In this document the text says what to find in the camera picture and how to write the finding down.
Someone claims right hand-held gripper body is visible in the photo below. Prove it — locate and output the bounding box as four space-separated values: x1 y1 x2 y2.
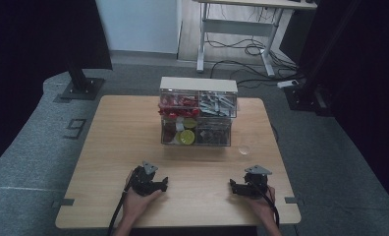
243 164 273 201

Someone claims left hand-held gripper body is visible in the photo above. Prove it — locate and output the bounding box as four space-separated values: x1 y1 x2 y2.
129 160 163 198

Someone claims person's left hand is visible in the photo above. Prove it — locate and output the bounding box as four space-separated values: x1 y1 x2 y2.
121 169 164 224

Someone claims person's right hand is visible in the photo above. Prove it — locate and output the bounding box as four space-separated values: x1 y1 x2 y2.
244 186 277 224

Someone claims clear glass cup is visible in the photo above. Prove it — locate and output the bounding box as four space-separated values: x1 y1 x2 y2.
237 130 261 156

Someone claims grey tape strip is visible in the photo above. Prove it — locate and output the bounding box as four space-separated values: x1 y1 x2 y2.
284 196 303 206
50 198 76 208

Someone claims lime green round capsule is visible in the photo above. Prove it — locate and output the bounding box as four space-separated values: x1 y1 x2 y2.
183 117 198 130
179 129 196 146

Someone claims pile of dark packets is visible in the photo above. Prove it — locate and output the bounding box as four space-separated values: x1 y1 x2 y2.
195 128 231 146

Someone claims pile of red packets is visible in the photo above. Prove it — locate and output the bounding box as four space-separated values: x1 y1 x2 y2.
158 91 200 120

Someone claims pile of grey packets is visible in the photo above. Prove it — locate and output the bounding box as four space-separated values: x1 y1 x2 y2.
199 91 238 118

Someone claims clear drawer organizer white top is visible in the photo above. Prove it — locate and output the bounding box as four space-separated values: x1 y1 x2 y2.
158 76 240 148

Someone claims white power strip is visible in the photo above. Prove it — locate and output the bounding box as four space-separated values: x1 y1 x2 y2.
276 79 301 89

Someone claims black curtain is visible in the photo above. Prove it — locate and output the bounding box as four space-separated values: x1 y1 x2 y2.
279 0 389 207
0 0 114 174

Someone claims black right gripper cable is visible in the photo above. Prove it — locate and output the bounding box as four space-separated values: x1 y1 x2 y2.
252 181 281 229

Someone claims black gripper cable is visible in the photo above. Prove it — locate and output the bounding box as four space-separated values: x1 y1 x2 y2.
252 181 281 229
107 183 133 236

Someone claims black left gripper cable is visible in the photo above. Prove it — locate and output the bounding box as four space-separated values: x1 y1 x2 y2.
107 183 133 236

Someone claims black metal stand frame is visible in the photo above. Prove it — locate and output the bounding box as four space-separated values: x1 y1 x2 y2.
282 0 363 118

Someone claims black stand with base plate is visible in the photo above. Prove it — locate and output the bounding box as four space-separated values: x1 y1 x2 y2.
59 60 106 101

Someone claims bundle of black floor cables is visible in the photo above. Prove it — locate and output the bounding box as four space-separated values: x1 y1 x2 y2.
204 6 306 89

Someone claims white metal frame desk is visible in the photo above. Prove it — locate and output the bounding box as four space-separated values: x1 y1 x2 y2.
192 0 318 79

